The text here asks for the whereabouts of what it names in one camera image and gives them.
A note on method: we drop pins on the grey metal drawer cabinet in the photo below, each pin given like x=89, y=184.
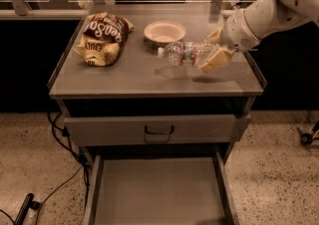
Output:
x=141, y=84

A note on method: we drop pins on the grey top drawer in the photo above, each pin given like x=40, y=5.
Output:
x=130, y=130

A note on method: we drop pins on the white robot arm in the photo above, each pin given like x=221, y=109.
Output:
x=282, y=15

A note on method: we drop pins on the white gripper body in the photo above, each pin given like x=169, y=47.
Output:
x=237, y=33

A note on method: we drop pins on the black caster wheel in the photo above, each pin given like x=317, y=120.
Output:
x=308, y=138

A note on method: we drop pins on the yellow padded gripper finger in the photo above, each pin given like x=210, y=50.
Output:
x=214, y=37
x=218, y=58

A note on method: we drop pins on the white paper bowl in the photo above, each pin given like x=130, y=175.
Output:
x=160, y=33

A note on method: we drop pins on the white horizontal rail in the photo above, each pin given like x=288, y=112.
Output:
x=143, y=13

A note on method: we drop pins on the brown yellow chip bag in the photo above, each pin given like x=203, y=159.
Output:
x=103, y=39

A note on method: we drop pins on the black drawer handle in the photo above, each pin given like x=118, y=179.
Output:
x=159, y=132

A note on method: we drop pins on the black floor device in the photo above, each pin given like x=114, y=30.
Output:
x=28, y=203

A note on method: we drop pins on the clear plastic water bottle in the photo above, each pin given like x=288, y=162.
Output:
x=186, y=53

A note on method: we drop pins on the open grey middle drawer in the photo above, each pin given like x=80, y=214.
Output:
x=160, y=191

